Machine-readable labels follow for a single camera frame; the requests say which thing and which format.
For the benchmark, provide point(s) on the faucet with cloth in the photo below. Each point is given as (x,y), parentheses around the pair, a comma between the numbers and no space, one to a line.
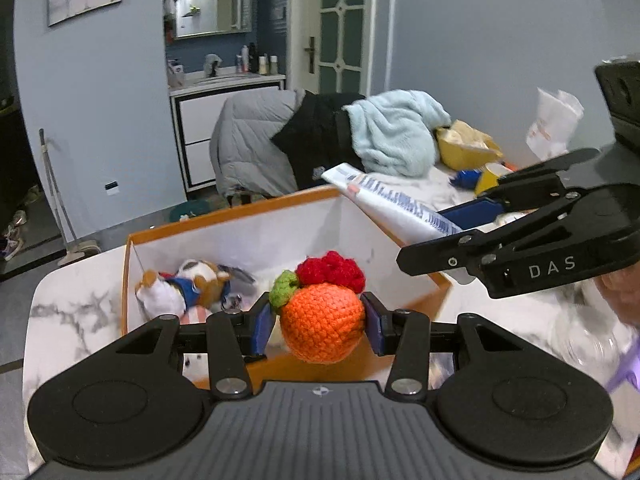
(212,64)

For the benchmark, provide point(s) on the clear glass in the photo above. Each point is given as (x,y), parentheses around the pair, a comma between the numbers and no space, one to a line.
(585,345)

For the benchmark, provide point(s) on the yellow bowl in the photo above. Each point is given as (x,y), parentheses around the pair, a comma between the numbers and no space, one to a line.
(460,157)

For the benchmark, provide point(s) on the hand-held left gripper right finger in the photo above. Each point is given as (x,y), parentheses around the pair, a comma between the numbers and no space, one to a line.
(375,325)

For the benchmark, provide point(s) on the small pale bottle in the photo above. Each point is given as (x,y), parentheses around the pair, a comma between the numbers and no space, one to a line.
(263,65)
(274,65)

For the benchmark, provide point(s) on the white sneaker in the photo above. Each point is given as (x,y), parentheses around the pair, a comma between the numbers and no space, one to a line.
(11,249)

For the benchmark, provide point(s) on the orange cardboard box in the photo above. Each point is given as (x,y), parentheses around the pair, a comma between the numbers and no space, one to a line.
(350,230)

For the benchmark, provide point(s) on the white wall socket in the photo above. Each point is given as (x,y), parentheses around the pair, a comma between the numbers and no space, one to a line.
(112,188)

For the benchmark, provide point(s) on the blue snack packet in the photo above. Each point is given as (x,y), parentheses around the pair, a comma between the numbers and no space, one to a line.
(465,179)

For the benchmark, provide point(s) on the person's right hand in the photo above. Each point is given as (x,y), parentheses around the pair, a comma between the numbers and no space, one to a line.
(620,295)

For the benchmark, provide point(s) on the teal basin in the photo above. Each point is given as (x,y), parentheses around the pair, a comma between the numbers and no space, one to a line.
(195,210)

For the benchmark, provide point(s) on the white vanity cabinet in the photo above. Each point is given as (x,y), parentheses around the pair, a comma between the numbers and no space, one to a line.
(195,120)

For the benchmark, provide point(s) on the light blue fleece blanket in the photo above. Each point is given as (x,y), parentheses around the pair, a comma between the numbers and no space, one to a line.
(395,135)

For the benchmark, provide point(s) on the grey puffer jacket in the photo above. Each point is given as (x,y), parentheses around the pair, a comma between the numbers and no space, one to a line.
(245,140)

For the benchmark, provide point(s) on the white glass-panel door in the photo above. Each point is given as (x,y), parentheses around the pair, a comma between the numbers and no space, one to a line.
(340,20)

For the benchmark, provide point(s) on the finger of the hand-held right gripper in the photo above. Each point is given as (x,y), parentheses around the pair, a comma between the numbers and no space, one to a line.
(450,255)
(472,212)

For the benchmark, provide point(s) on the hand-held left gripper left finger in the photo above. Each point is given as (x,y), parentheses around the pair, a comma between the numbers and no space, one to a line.
(262,327)

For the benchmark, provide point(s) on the orange crochet fruit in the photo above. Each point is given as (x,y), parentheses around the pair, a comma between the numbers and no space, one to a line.
(320,320)

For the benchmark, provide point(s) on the black jacket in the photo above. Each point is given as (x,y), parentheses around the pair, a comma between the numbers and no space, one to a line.
(315,145)

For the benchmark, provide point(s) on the black bottle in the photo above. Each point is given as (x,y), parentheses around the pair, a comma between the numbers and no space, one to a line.
(253,57)

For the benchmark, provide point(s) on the yellow mug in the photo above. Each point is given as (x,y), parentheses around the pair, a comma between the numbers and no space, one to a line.
(487,177)

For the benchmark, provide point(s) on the crumpled paper wrapper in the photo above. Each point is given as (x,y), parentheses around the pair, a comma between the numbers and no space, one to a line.
(467,135)

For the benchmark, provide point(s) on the white cream tube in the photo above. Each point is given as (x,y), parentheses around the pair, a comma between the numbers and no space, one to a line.
(385,200)

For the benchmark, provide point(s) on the raccoon plush toy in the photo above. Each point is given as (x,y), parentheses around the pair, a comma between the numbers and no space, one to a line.
(200,275)

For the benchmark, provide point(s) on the tissue box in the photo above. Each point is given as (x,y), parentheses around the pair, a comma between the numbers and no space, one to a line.
(176,75)

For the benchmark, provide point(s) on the grey floor mop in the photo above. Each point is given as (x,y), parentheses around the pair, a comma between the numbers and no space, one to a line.
(60,210)

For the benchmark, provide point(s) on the plastic bag of snacks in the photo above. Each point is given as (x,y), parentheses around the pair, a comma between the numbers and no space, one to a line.
(550,120)

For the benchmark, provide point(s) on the white bottle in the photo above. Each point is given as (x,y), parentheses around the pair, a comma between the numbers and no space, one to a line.
(245,60)

